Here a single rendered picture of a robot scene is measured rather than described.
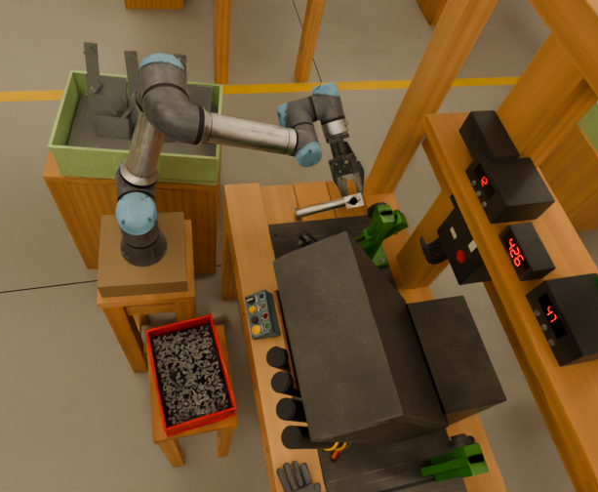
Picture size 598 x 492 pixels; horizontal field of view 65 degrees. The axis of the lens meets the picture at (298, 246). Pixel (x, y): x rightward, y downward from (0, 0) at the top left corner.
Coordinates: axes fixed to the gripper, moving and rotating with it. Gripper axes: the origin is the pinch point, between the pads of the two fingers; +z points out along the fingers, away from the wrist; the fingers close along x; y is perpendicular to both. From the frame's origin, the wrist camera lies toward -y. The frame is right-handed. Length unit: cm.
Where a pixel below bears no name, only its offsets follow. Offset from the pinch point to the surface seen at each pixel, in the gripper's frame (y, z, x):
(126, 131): -25, -45, -88
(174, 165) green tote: -20, -27, -69
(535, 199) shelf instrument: 31, 6, 45
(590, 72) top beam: 39, -18, 57
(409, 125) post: -24.1, -17.0, 20.1
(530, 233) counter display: 36, 12, 42
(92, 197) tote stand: -21, -24, -111
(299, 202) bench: -32.2, 0.4, -27.4
